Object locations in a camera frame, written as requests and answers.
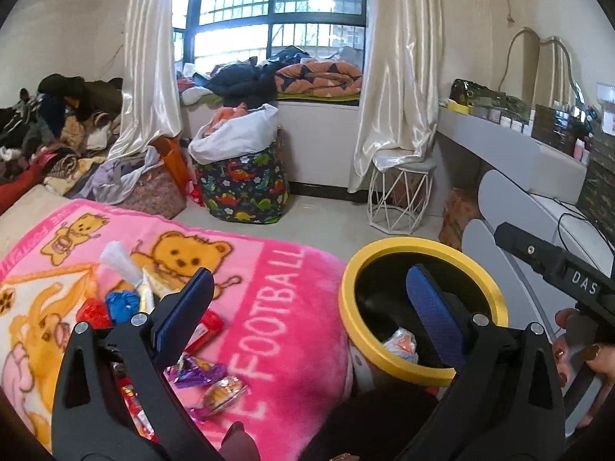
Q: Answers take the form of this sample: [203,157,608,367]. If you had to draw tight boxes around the white round chair back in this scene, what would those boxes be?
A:
[460,167,607,433]

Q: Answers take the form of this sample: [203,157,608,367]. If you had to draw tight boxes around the purple candy wrapper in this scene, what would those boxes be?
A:
[165,354,227,388]

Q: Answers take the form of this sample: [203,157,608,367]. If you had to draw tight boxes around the yellow rimmed black trash bin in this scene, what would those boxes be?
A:
[339,237,509,390]

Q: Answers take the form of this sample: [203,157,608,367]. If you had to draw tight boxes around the arched vanity mirror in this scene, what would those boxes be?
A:
[497,27,586,109]

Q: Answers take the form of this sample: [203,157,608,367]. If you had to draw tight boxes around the right hand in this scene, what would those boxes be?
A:
[552,308,614,437]

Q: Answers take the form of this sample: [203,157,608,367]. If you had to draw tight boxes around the white plastic wrapper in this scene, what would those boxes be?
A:
[136,267,181,314]

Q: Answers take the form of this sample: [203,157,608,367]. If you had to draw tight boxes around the white bag in basket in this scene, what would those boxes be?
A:
[189,104,278,164]

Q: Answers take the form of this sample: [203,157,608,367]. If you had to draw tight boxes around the black storage organizer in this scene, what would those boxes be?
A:
[532,105,615,245]

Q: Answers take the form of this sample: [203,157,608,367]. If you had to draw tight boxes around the dinosaur print laundry basket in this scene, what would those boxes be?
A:
[193,136,290,225]

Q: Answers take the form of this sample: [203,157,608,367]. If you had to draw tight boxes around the cream curtain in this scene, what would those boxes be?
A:
[107,0,181,160]
[348,0,443,192]

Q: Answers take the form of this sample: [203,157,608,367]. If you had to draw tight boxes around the dark cosmetic bag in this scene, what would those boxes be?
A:
[449,78,530,120]

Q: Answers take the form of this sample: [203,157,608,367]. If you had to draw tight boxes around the orange paper bag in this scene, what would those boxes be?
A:
[151,136,191,196]

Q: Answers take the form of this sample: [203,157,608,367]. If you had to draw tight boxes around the small red snack packet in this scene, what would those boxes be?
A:
[184,309,225,354]

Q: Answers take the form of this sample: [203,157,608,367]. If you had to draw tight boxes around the right cream curtain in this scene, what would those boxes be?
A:
[348,0,443,192]

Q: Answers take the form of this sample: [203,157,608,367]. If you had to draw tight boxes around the red wrapper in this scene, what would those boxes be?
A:
[76,298,114,330]

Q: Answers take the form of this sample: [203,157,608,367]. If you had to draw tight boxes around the barred window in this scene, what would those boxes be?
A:
[172,0,367,75]

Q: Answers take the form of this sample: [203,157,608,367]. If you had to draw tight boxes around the pink bear blanket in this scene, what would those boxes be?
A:
[1,200,351,460]

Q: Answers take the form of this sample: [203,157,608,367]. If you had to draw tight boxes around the blue crumpled wrapper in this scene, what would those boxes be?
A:
[104,290,140,326]

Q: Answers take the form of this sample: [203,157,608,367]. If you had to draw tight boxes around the orange black folded quilt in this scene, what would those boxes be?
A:
[274,60,363,98]

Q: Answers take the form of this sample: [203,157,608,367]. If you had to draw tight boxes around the floral fabric bag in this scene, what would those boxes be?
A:
[117,166,186,220]

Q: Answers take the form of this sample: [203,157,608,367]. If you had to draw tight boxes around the trash inside bin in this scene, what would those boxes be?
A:
[382,327,419,364]

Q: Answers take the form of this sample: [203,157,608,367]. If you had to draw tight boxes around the white wire stool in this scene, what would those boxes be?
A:
[367,160,436,235]

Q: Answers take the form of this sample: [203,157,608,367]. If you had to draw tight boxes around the clear orange snack wrapper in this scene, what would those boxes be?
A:
[188,376,247,421]

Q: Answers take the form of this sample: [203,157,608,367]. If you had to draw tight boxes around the black clothes on sill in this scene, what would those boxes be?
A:
[192,46,311,109]

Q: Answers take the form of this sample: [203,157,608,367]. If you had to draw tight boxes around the white vanity desk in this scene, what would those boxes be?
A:
[437,103,615,270]

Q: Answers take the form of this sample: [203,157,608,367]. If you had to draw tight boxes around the clothes pile on bed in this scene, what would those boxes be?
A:
[0,73,124,212]

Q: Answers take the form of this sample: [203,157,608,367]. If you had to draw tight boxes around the left cream curtain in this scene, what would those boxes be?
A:
[107,0,181,160]

